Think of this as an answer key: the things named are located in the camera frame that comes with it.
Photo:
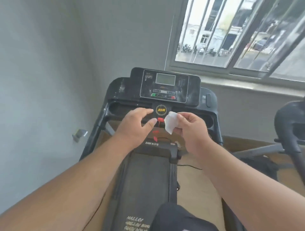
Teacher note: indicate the barred window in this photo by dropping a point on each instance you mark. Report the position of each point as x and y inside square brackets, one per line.
[228, 35]

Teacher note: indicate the red safety clip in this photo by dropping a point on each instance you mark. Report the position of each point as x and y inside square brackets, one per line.
[155, 135]

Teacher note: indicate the person's left forearm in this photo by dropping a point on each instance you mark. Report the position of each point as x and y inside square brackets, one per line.
[71, 188]

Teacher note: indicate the person's left thumb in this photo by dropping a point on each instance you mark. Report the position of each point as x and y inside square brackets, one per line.
[149, 125]

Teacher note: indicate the black treadmill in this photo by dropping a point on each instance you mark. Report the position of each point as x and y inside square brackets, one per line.
[145, 176]

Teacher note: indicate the person's leg in dark shorts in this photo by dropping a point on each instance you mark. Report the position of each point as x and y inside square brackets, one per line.
[181, 220]

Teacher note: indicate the person's right hand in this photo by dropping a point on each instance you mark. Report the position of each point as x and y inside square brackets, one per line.
[194, 134]

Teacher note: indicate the black exercise machine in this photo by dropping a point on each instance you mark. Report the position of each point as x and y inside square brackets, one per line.
[289, 128]

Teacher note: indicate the white wipe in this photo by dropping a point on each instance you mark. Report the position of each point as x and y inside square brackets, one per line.
[171, 122]

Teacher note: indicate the red safety key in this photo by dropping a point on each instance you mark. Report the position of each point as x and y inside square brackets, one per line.
[160, 119]

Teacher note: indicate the person's right thumb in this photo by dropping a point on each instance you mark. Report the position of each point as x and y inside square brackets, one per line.
[180, 129]

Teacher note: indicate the metal wall bracket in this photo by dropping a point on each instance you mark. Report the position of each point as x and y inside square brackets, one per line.
[79, 135]

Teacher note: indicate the person's left hand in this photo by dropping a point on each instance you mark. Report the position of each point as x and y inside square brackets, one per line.
[131, 128]

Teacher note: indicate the person's right forearm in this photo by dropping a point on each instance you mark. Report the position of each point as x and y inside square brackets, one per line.
[240, 190]

